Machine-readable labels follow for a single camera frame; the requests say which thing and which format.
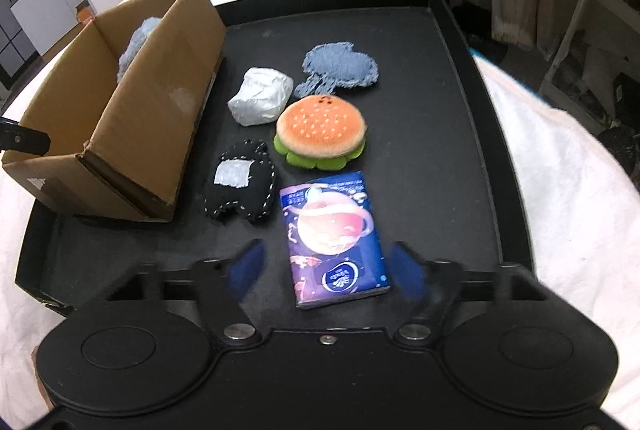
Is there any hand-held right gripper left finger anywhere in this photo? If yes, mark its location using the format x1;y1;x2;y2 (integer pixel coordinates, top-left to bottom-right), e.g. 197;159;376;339
104;239;268;348

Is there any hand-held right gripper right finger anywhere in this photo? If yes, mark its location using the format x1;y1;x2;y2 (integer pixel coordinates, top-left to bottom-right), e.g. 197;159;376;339
386;240;546;348

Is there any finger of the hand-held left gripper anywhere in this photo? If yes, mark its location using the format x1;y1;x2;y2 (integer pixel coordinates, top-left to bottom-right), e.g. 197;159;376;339
0;119;52;157

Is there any black stitched felt toy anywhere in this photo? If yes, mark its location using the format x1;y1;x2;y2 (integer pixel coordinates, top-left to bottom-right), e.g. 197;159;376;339
202;138;278;225

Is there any purple tissue pack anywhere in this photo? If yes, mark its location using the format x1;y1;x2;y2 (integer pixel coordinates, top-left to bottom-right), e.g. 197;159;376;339
280;171;392;309

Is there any black tray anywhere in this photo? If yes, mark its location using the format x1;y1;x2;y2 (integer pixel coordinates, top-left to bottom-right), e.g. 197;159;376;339
15;0;533;315

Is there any brown cardboard box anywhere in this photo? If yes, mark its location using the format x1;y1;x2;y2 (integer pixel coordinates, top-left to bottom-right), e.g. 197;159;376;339
1;0;228;225

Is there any burger plush toy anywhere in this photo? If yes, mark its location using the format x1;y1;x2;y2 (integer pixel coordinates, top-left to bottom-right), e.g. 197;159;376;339
272;94;368;171

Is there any white soft bundle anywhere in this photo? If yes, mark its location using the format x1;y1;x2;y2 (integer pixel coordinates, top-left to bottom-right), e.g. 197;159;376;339
227;66;295;128

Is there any blue denim fabric toy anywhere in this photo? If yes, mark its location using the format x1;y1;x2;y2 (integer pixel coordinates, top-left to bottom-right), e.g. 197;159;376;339
293;40;381;99

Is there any white cabinet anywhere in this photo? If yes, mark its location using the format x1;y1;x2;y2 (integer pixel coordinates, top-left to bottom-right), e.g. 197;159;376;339
10;0;91;55

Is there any grey pink plush toy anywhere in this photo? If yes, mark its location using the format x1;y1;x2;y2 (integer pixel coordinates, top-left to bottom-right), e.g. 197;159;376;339
116;17;163;83

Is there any white shelf rack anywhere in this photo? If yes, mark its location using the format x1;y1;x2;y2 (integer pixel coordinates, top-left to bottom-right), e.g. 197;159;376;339
537;0;640;135

